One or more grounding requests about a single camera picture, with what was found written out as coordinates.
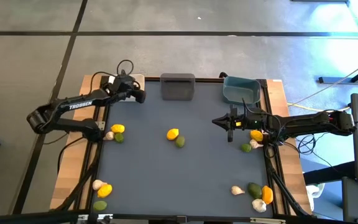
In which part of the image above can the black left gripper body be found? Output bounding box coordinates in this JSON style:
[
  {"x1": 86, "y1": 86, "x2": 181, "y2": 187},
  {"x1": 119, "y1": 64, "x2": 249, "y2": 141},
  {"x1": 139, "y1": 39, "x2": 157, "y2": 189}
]
[{"x1": 113, "y1": 74, "x2": 141, "y2": 101}]

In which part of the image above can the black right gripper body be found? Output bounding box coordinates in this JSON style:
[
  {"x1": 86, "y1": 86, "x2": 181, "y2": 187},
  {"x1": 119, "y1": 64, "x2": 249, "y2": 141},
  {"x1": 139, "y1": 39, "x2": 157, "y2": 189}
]
[{"x1": 228, "y1": 112, "x2": 265, "y2": 131}]

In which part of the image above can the large white garlic bulb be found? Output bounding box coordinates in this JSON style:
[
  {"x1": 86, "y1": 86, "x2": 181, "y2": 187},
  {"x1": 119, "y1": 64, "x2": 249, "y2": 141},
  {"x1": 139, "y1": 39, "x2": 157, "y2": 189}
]
[{"x1": 252, "y1": 198, "x2": 267, "y2": 213}]

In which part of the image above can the teal plastic basket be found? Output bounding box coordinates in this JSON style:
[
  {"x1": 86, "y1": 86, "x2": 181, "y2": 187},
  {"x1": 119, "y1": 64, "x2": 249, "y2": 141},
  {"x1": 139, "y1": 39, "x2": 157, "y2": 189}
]
[{"x1": 222, "y1": 76, "x2": 262, "y2": 106}]

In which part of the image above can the grey plastic basket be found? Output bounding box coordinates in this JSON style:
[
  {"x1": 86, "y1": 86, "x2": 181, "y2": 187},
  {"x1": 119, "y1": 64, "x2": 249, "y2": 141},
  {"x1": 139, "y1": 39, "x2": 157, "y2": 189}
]
[{"x1": 160, "y1": 73, "x2": 196, "y2": 101}]

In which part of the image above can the dark grey table mat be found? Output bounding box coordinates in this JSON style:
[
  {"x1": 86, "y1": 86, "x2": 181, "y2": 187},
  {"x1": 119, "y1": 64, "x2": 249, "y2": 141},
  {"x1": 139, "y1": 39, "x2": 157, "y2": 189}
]
[{"x1": 91, "y1": 81, "x2": 275, "y2": 218}]

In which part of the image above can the orange-yellow lemon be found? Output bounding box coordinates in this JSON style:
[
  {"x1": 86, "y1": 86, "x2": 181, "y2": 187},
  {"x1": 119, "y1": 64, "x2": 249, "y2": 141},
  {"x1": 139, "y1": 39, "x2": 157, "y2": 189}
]
[{"x1": 261, "y1": 185, "x2": 274, "y2": 205}]

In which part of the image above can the black metal floor stand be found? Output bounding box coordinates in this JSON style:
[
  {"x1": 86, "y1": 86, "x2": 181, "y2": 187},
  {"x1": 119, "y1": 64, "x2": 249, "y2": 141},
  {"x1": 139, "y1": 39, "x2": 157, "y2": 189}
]
[{"x1": 318, "y1": 60, "x2": 358, "y2": 85}]

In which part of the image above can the black diagonal floor beam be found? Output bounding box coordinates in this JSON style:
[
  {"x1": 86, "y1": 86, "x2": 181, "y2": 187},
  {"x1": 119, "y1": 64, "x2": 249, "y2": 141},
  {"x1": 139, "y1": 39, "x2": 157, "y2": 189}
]
[{"x1": 303, "y1": 161, "x2": 356, "y2": 185}]

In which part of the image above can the black rig beam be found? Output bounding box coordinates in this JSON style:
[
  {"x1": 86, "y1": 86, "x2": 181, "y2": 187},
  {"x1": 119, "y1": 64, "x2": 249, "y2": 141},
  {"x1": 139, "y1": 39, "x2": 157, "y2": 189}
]
[{"x1": 0, "y1": 210, "x2": 358, "y2": 224}]

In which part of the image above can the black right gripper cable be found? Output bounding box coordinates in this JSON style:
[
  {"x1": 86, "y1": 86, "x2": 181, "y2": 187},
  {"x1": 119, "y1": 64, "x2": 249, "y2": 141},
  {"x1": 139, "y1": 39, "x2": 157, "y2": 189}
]
[{"x1": 242, "y1": 98, "x2": 273, "y2": 119}]

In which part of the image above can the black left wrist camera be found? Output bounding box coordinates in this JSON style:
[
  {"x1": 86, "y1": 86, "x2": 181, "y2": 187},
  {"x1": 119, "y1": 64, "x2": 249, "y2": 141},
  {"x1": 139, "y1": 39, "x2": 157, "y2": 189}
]
[{"x1": 134, "y1": 89, "x2": 147, "y2": 104}]

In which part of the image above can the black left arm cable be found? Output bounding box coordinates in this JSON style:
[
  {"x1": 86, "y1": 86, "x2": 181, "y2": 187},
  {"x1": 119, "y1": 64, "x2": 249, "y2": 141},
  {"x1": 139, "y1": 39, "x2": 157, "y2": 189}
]
[{"x1": 90, "y1": 59, "x2": 135, "y2": 94}]

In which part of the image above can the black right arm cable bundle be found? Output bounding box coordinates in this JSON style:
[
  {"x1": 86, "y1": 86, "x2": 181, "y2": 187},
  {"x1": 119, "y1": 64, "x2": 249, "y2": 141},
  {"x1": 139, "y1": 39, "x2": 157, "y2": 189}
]
[{"x1": 295, "y1": 133, "x2": 318, "y2": 156}]

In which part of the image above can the white cable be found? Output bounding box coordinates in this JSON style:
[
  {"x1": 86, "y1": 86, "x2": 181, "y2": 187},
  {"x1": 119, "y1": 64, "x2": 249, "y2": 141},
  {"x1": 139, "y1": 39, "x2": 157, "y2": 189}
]
[{"x1": 290, "y1": 55, "x2": 358, "y2": 106}]

